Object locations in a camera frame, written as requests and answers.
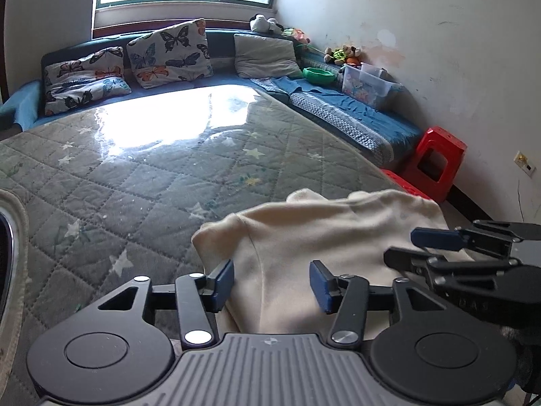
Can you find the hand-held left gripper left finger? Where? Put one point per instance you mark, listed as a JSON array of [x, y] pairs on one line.
[[224, 285]]

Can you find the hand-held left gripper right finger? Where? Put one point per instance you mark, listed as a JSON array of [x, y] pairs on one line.
[[321, 289]]

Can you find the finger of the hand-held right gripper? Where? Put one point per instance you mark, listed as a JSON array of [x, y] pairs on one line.
[[437, 239], [405, 259]]

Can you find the cream sweatshirt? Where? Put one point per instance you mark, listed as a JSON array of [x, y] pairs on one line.
[[296, 237]]

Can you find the red plastic stool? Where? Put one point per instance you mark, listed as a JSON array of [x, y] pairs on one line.
[[439, 152], [405, 184]]

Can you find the blue patterned sofa blanket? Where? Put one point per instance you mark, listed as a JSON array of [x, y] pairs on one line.
[[351, 114]]

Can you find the clear plastic storage box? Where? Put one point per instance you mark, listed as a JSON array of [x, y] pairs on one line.
[[367, 86]]

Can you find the green plastic bowl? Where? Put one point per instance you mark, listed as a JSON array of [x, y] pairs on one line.
[[318, 76]]

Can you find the brown teddy bear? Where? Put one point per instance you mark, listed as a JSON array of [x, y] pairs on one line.
[[346, 55]]

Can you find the round black induction cooktop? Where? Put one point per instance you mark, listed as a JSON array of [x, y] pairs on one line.
[[5, 262]]

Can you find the plain grey cushion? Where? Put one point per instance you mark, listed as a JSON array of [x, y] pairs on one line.
[[266, 55]]

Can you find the butterfly print cushion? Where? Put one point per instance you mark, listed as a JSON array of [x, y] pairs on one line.
[[84, 82], [169, 55]]

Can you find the colourful plush toy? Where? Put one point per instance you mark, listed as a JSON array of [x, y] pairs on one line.
[[298, 36]]

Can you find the panda plush toy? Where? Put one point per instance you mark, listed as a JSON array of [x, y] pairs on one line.
[[265, 24]]

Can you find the blue corner sofa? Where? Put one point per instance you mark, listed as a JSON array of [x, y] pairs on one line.
[[25, 105]]

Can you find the white wall socket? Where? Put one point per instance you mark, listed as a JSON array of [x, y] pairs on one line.
[[523, 163]]

